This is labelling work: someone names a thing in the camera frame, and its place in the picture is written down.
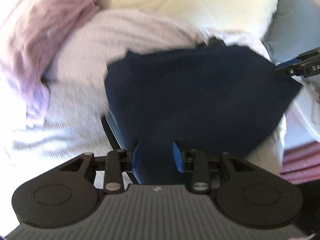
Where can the folded dark clothes stack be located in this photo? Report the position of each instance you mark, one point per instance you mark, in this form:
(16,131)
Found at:
(117,143)

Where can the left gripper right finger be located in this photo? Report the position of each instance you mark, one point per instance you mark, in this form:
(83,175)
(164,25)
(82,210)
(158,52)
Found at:
(196,163)

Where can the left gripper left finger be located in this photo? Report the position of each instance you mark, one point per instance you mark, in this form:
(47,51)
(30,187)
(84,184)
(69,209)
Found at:
(117,162)

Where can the navy blue garment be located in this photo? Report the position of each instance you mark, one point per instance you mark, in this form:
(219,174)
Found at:
(212,98)

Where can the pink crumpled garment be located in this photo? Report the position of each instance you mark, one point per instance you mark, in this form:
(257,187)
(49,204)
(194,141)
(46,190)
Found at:
(30,37)

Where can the grey pink patterned bedspread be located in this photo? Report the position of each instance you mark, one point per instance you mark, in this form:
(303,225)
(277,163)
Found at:
(75,81)

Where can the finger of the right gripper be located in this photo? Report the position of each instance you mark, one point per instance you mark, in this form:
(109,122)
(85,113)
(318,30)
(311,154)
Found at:
(305,65)

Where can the white pillow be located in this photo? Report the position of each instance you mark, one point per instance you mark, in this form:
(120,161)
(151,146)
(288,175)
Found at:
(248,16)

